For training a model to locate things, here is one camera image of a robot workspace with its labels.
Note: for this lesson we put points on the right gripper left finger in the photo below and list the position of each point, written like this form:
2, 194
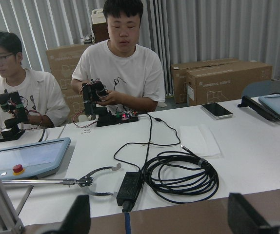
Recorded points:
77, 220

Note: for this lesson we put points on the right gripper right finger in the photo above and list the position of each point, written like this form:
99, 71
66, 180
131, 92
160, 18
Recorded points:
243, 218

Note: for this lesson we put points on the black power adapter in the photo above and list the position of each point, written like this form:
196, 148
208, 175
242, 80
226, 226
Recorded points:
129, 189

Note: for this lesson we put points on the blue teach pendant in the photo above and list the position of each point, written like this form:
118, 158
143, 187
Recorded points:
35, 160
267, 106

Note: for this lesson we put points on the white paper sheet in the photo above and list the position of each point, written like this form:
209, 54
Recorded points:
199, 140

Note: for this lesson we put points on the black smartphone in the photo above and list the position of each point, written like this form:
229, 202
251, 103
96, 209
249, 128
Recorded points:
216, 111

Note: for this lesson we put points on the person with glasses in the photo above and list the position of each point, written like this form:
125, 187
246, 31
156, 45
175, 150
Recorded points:
41, 93

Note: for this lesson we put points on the cardboard box universal robots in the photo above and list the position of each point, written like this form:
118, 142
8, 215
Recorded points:
215, 80

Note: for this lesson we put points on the person in white t-shirt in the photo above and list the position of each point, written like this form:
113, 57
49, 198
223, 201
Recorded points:
132, 73

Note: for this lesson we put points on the green handled reacher grabber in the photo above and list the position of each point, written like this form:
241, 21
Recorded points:
83, 182

